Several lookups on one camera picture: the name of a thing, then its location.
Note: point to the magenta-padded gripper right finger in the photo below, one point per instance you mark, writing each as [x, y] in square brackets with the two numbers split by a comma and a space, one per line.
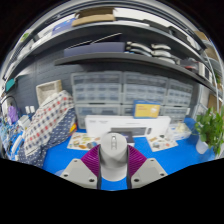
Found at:
[143, 170]

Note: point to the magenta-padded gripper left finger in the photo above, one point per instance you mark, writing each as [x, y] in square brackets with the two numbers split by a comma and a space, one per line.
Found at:
[83, 170]

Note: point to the white computer mouse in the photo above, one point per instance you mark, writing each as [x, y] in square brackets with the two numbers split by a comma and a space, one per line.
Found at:
[113, 156]

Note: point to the colourful picture sheet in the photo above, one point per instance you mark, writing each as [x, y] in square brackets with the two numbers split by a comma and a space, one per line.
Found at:
[81, 141]
[161, 143]

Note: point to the small black box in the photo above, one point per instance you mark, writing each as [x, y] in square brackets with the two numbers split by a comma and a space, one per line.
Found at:
[130, 137]

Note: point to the long white keyboard box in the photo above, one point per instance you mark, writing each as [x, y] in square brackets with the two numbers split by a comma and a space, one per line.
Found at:
[100, 123]

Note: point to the white and blue box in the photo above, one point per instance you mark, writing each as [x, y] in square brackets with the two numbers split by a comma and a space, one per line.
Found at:
[180, 133]

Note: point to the grey small-parts drawer cabinet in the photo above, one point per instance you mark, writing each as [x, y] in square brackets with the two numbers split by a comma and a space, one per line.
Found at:
[175, 113]
[180, 94]
[145, 87]
[98, 115]
[127, 110]
[96, 87]

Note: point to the yellow and blue box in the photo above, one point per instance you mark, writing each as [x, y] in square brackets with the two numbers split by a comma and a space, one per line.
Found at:
[146, 109]

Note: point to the red-blue checked cloth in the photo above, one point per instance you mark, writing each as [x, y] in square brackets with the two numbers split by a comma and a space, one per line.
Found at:
[46, 120]

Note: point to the small white appliance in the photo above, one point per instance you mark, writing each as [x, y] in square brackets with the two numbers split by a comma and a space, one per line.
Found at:
[25, 122]

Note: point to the green plant in white pot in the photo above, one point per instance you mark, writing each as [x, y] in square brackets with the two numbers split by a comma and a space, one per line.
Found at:
[210, 130]

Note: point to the purple toy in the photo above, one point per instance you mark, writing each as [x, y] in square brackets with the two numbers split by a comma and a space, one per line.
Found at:
[13, 115]

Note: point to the white wicker basket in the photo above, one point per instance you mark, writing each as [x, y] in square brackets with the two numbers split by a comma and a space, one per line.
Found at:
[46, 88]

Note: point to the dark grey pegboard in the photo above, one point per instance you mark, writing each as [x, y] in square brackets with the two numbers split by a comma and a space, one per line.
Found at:
[50, 71]

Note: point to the teal plastic item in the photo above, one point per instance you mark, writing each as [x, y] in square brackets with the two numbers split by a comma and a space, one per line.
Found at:
[10, 85]

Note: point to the dark wall shelf unit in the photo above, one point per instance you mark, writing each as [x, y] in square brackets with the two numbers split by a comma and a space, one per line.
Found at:
[133, 58]

